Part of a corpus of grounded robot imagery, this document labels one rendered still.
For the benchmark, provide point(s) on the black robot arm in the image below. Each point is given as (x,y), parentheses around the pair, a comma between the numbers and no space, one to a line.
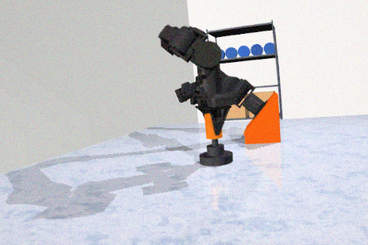
(188,43)

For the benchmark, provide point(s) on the black stepped round pedestal with short shaft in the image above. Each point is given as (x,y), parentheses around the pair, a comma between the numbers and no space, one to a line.
(216,155)

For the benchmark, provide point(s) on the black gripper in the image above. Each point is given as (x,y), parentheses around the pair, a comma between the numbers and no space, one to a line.
(217,101)

